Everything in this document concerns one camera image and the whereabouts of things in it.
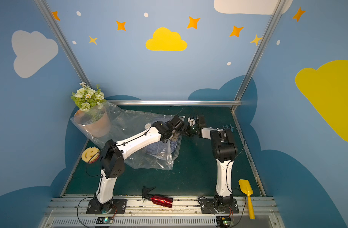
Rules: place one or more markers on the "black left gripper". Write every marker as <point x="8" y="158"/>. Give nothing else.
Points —
<point x="176" y="124"/>

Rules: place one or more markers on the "aluminium frame post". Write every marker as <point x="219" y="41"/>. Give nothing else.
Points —
<point x="271" y="26"/>
<point x="58" y="33"/>

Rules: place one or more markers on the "beige faceted flower pot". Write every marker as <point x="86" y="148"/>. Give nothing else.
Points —
<point x="95" y="122"/>

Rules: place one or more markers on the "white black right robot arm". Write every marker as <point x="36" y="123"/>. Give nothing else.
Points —
<point x="224" y="150"/>

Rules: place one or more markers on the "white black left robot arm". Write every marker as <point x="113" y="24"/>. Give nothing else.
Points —
<point x="113" y="155"/>

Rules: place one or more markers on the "blue checked shirt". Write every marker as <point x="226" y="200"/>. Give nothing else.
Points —
<point x="162" y="150"/>

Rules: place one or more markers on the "clear plastic vacuum bag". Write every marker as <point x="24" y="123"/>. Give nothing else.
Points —
<point x="127" y="123"/>

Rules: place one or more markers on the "aluminium back rail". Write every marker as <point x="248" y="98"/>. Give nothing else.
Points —
<point x="175" y="102"/>

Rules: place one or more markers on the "green circuit board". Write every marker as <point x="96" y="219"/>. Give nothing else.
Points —
<point x="224" y="222"/>
<point x="104" y="220"/>

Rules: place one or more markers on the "yellow smiley sponge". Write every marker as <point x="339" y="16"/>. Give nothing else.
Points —
<point x="90" y="155"/>

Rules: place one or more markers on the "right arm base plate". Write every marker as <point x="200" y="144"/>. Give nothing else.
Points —
<point x="209" y="206"/>

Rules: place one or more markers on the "left aluminium frame post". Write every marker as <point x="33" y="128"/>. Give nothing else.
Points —
<point x="58" y="33"/>

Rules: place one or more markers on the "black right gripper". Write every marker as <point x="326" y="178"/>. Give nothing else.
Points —
<point x="188" y="128"/>

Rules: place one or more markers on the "right green circuit board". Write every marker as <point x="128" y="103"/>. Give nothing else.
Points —
<point x="224" y="222"/>

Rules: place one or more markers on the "right aluminium frame post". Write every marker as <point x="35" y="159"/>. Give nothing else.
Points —
<point x="271" y="26"/>

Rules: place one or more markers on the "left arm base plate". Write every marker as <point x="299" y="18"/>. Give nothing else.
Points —
<point x="113" y="206"/>

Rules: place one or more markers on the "yellow plastic shovel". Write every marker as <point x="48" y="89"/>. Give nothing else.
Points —
<point x="246" y="188"/>

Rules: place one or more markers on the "white green artificial flowers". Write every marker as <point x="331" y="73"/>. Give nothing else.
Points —
<point x="87" y="98"/>

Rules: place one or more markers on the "blue garden rake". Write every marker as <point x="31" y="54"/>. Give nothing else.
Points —
<point x="230" y="127"/>

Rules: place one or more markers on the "red spray bottle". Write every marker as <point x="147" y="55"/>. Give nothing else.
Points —
<point x="156" y="199"/>

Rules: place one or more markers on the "aluminium front rail platform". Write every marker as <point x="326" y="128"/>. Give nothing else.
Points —
<point x="70" y="212"/>

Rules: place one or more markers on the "left green circuit board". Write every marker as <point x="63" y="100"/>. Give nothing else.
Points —
<point x="104" y="220"/>

